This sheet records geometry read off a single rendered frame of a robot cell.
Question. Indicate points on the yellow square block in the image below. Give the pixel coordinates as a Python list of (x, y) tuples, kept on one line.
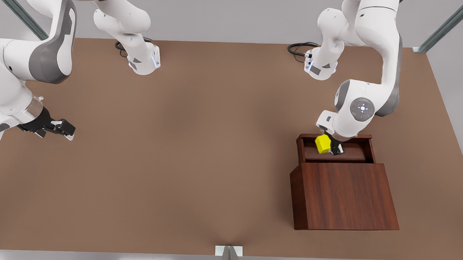
[(322, 144)]

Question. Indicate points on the dark wooden drawer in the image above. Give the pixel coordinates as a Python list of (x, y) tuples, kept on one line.
[(354, 152)]

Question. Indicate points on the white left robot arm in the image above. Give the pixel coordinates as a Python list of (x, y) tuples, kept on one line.
[(365, 107)]

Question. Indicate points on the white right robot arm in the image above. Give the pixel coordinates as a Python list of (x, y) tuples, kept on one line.
[(45, 58)]

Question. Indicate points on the dark wooden cabinet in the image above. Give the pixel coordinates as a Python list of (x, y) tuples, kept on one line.
[(348, 195)]

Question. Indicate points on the silver frame post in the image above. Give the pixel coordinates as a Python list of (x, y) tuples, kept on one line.
[(230, 257), (20, 11), (447, 26)]

